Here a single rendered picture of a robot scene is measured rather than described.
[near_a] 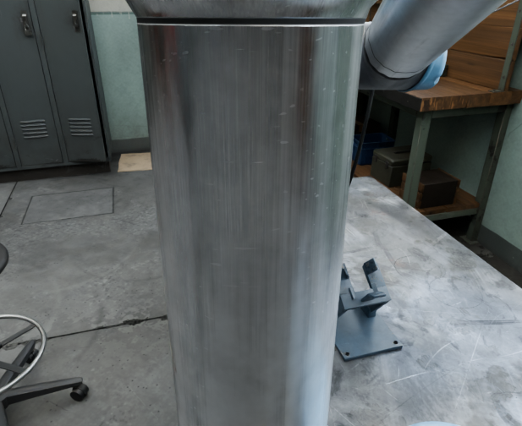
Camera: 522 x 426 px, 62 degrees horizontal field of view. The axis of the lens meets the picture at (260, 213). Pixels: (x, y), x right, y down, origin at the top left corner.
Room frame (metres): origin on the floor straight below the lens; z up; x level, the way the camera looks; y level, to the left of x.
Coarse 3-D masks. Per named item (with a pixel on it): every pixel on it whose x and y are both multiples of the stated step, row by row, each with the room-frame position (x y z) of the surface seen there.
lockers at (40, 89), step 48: (0, 0) 3.02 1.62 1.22; (48, 0) 3.07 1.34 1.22; (0, 48) 3.00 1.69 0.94; (48, 48) 3.08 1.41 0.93; (0, 96) 2.98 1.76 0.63; (48, 96) 3.06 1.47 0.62; (96, 96) 3.61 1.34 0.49; (0, 144) 2.95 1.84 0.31; (48, 144) 3.04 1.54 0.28; (96, 144) 3.07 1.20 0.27
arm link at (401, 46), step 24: (384, 0) 0.41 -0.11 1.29; (408, 0) 0.35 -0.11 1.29; (432, 0) 0.32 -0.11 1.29; (456, 0) 0.30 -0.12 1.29; (480, 0) 0.30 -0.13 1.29; (504, 0) 0.31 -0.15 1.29; (384, 24) 0.41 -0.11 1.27; (408, 24) 0.36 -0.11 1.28; (432, 24) 0.34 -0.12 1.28; (456, 24) 0.33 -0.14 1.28; (384, 48) 0.43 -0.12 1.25; (408, 48) 0.39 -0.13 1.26; (432, 48) 0.38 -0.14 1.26; (360, 72) 0.50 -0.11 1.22; (384, 72) 0.47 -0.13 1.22; (408, 72) 0.45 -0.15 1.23; (432, 72) 0.50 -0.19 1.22
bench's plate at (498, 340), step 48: (384, 192) 1.09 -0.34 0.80; (384, 240) 0.83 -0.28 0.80; (432, 240) 0.83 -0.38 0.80; (432, 288) 0.66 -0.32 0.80; (480, 288) 0.66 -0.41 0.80; (432, 336) 0.53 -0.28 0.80; (480, 336) 0.53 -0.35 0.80; (336, 384) 0.44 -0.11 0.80; (384, 384) 0.44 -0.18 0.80; (432, 384) 0.44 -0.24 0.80; (480, 384) 0.44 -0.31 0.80
